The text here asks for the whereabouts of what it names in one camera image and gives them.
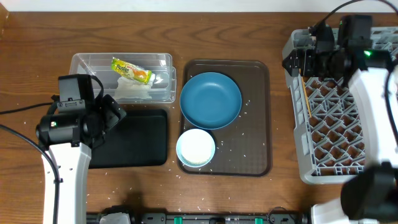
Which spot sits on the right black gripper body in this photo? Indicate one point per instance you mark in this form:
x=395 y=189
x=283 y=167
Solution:
x=321 y=65

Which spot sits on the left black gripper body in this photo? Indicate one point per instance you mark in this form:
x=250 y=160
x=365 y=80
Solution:
x=106 y=117

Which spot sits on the white paper napkin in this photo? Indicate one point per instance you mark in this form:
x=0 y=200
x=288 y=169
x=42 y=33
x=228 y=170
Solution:
x=128 y=88

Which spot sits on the wooden chopstick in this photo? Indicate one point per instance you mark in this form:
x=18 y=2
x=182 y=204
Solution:
x=306 y=98

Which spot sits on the yellow green snack wrapper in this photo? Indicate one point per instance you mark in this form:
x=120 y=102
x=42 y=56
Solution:
x=131 y=71

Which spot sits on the light blue rice bowl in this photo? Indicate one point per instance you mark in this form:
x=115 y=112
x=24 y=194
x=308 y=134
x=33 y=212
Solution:
x=195 y=148

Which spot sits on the blue plate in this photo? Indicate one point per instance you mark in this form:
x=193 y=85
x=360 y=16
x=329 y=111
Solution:
x=210 y=100

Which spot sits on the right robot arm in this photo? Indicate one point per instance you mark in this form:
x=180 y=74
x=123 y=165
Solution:
x=370 y=77

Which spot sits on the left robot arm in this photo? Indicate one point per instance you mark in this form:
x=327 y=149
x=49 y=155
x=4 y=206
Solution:
x=77 y=120

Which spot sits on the clear plastic waste bin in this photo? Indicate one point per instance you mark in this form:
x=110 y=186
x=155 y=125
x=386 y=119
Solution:
x=99 y=64

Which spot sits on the grey dishwasher rack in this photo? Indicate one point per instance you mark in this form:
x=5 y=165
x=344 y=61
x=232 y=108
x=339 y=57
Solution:
x=330 y=144

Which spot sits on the black rectangular bin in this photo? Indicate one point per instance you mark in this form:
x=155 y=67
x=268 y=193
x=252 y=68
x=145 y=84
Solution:
x=140 y=139

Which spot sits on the dark brown serving tray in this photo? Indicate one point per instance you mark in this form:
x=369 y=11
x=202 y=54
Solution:
x=244 y=147

